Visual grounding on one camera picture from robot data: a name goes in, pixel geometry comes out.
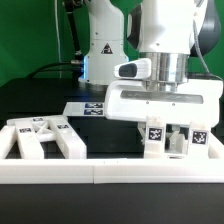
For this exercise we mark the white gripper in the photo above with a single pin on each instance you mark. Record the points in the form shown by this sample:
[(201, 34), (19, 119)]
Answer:
[(197, 100)]

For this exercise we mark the white chair backrest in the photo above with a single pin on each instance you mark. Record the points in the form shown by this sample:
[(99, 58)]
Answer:
[(31, 132)]

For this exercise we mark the white U-shaped frame wall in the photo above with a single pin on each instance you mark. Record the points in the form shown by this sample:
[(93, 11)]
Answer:
[(102, 171)]

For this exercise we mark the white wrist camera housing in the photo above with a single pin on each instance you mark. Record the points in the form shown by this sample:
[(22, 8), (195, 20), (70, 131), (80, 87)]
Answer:
[(137, 69)]

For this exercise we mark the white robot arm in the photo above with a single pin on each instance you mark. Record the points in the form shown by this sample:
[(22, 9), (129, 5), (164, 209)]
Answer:
[(158, 84)]

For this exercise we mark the white chair seat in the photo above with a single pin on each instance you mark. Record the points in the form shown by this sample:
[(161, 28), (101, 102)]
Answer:
[(165, 145)]

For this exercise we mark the white base tag plate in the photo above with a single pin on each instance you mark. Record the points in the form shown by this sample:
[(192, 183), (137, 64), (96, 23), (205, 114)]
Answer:
[(81, 109)]

